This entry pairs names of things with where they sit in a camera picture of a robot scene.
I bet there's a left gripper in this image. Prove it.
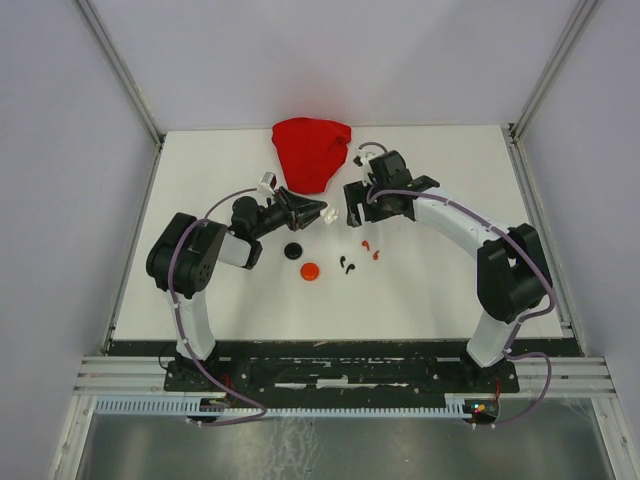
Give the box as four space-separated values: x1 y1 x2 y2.
252 185 328 239

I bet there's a white earbud charging case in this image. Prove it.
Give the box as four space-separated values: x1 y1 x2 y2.
320 205 339 225

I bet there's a black earbud charging case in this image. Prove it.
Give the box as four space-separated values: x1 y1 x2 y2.
283 242 303 260

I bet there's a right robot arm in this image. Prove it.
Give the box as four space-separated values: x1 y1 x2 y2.
343 142 557 391

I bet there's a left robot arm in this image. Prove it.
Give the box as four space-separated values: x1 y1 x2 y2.
146 187 329 390

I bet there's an orange earbud charging case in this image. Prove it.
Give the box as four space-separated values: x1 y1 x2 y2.
300 262 320 281

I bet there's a red cloth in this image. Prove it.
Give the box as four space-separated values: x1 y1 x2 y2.
272 117 352 195

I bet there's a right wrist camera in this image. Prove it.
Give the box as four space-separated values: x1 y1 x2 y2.
352 142 387 168

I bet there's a left aluminium frame post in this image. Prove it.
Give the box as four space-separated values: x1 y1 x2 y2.
72 0 165 145

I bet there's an aluminium frame post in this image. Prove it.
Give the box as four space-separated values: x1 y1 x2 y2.
509 0 601 143
72 0 165 145

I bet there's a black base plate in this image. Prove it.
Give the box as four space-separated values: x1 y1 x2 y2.
164 339 521 401

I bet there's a white cable duct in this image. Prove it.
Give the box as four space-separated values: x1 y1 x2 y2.
93 395 471 419

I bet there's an aluminium front rail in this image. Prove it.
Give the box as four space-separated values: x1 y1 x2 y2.
72 356 616 399

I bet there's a right aluminium frame post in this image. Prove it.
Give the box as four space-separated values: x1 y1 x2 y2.
509 0 601 143

